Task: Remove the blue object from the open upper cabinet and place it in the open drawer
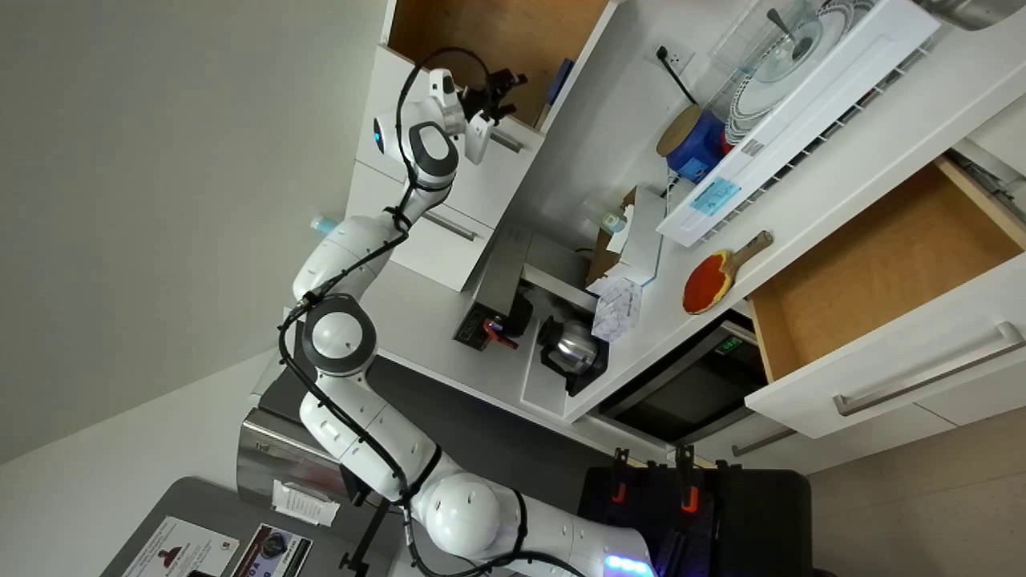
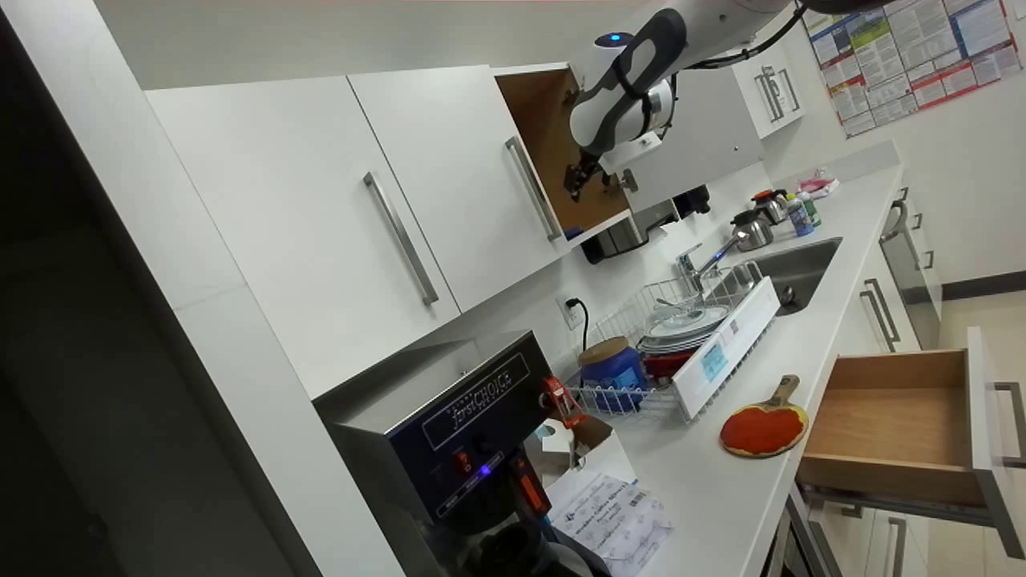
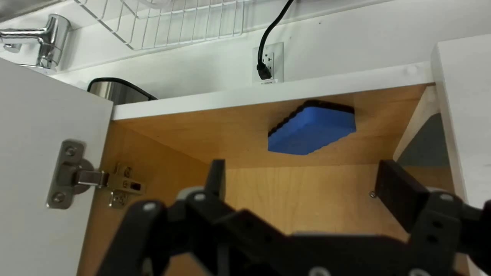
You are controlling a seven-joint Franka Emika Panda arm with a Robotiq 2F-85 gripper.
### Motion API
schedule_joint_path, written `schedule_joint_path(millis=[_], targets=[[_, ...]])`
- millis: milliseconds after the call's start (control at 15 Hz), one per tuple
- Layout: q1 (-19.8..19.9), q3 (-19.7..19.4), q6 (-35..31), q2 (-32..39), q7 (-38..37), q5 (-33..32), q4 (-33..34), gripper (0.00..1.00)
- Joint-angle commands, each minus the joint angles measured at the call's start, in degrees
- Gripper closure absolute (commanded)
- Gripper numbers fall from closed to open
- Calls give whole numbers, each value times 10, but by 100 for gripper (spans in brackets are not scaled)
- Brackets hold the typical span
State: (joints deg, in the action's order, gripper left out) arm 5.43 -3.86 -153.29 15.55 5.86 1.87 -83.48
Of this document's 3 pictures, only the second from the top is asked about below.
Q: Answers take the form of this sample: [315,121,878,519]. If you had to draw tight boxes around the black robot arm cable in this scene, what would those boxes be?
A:
[684,3,810,75]

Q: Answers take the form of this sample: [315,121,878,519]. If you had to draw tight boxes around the open white wooden drawer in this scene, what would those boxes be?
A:
[795,324,1026,561]

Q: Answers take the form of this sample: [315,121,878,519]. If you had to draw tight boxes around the colourful wall poster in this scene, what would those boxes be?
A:
[800,0,1026,141]

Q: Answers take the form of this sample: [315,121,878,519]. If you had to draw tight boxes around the white drainboard with blue label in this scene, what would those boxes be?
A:
[670,272,782,423]

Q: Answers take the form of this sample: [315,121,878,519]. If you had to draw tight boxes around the steel pot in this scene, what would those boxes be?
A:
[727,205,778,254]

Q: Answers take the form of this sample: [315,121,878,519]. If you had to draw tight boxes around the white wire dish rack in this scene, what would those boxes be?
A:
[571,272,750,420]

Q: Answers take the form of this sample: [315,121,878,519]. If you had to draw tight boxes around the stainless steel sink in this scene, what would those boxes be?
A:
[733,234,847,317]

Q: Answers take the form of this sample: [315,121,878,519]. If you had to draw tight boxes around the blue cup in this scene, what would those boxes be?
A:
[786,194,823,239]

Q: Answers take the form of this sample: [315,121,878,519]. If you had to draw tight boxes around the blue container with cork lid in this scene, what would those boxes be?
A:
[573,333,655,413]

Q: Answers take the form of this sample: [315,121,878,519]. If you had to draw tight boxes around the white base cabinet doors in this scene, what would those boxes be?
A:
[829,239,912,362]

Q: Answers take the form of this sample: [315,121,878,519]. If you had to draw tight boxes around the black towel dispenser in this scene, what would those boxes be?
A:
[579,210,650,267]

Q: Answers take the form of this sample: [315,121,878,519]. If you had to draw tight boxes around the white lower drawer front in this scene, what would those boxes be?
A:
[795,491,1026,577]

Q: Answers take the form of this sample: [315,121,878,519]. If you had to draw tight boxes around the red bowl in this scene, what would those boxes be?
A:
[637,346,700,384]

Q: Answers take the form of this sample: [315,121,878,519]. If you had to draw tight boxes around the pink cloth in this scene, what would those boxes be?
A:
[795,174,842,201]

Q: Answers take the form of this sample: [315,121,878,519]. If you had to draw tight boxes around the stacked white plates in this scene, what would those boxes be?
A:
[636,297,733,355]

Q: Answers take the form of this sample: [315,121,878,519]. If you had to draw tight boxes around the glass coffee pot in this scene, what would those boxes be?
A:
[429,510,614,577]

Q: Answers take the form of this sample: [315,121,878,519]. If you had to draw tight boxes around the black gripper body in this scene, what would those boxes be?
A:
[563,144,609,194]

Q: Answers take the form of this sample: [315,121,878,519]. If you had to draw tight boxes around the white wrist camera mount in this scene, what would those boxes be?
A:
[603,125,672,174]

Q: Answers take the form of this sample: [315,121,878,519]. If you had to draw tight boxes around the closed white cabinet door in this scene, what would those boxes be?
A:
[141,74,464,401]
[345,61,571,313]

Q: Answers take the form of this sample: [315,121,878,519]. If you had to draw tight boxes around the open white cabinet door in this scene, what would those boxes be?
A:
[562,0,744,210]

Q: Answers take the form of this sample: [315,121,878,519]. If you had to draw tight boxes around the black steel coffee machine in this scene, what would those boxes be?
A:
[312,331,614,577]

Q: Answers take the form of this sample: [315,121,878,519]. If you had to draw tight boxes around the printed paper sheets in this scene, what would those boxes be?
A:
[543,467,676,577]

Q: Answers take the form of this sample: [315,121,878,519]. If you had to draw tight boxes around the chrome faucet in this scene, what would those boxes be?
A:
[684,234,750,297]

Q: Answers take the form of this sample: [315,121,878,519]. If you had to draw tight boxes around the stainless steel appliance front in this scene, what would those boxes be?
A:
[874,189,949,350]

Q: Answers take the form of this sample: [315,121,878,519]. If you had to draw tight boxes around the tall dark cabinet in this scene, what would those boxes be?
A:
[0,10,315,577]

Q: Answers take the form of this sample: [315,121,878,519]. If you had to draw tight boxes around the wall outlet with black cable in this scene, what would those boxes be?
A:
[559,293,596,355]

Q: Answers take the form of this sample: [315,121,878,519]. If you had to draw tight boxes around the red ping pong paddle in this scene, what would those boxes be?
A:
[717,371,810,462]

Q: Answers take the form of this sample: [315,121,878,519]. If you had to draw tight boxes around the small black box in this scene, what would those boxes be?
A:
[672,184,716,221]

